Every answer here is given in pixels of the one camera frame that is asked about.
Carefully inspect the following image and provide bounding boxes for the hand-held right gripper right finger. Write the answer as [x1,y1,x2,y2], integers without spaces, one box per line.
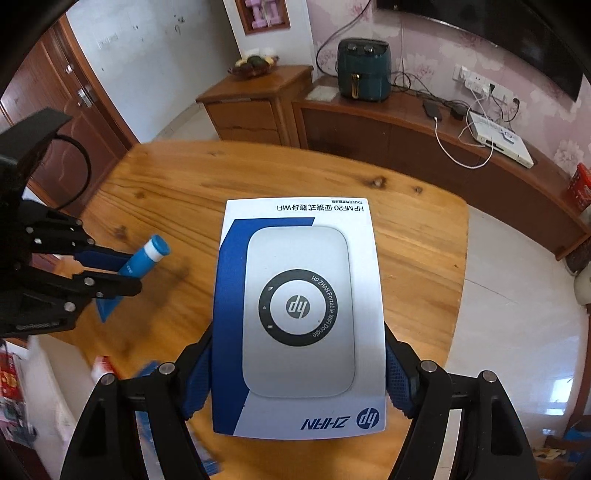
[383,323,536,480]

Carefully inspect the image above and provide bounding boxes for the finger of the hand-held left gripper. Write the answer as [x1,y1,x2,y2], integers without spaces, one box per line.
[14,271,142,337]
[18,200,136,274]

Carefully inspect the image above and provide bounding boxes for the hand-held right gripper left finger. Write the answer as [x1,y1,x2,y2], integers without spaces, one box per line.
[60,320,215,480]

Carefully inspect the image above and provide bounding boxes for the blue tube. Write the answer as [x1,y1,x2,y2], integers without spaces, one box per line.
[97,234,171,323]

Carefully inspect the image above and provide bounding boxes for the white and blue router box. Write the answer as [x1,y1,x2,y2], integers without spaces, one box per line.
[212,198,387,439]

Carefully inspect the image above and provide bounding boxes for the brown wooden door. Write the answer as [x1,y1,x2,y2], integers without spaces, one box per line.
[0,18,139,217]

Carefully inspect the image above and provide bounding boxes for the blue packet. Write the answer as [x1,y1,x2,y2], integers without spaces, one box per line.
[134,360,225,477]

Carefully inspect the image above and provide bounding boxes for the red and white box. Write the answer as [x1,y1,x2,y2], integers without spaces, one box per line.
[90,355,121,384]

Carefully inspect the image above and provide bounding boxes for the red printed paper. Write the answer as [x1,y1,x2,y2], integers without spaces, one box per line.
[0,351,24,407]

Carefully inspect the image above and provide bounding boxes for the white bag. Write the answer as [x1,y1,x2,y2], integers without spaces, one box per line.
[573,274,591,315]

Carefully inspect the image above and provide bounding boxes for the wooden nightstand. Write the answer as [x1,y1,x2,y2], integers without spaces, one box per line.
[196,65,315,144]

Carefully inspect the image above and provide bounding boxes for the dark woven bin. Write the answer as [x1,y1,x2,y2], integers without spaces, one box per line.
[566,240,591,278]

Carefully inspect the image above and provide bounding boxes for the wooden television console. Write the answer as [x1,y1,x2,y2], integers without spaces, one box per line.
[291,76,591,261]

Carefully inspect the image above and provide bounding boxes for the fruit bowl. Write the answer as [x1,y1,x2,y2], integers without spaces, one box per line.
[229,54,281,80]

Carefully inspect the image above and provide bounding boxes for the white set-top box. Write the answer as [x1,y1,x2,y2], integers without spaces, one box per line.
[466,113,535,169]

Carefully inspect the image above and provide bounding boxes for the red bucket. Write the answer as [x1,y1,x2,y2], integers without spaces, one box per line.
[566,162,591,213]

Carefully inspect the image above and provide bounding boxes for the white power strip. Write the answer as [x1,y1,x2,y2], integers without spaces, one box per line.
[455,65,509,103]

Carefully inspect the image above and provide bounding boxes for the dark green air fryer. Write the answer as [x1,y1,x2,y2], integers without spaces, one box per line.
[337,38,393,103]

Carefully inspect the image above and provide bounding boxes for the black television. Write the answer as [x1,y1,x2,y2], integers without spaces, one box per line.
[376,0,583,102]

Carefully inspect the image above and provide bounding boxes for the black strap loop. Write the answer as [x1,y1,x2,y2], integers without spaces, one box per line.
[54,134,89,217]

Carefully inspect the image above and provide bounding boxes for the white cable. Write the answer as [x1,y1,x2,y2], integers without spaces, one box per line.
[434,117,495,169]

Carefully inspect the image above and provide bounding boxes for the black power cable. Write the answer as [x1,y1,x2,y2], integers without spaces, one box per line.
[315,28,358,84]

